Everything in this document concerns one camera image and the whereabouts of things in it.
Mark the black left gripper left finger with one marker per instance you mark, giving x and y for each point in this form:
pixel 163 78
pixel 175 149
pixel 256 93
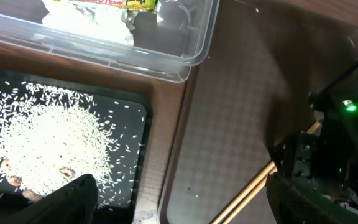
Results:
pixel 73 203

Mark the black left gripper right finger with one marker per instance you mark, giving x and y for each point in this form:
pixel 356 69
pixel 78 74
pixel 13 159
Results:
pixel 293 203

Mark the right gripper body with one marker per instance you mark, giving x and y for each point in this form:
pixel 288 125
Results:
pixel 325 164

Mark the wooden chopstick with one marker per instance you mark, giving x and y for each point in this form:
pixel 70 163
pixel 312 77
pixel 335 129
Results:
pixel 250 200
pixel 247 189

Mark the white napkin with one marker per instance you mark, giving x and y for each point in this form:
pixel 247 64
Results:
pixel 90 19

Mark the yellow green snack wrapper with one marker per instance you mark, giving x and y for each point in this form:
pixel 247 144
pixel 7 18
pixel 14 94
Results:
pixel 130 5

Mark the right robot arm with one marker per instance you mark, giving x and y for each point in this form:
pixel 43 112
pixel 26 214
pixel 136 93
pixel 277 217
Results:
pixel 340 110

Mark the spilled rice food waste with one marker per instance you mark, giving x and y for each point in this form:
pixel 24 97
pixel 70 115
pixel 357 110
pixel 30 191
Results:
pixel 51 146

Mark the black plastic tray bin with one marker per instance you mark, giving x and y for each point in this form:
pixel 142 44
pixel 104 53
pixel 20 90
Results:
pixel 129 109

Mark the dark brown serving tray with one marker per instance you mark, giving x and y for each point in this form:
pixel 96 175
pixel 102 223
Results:
pixel 247 95

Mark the clear plastic bin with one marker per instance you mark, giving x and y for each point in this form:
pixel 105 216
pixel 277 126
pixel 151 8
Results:
pixel 168 41

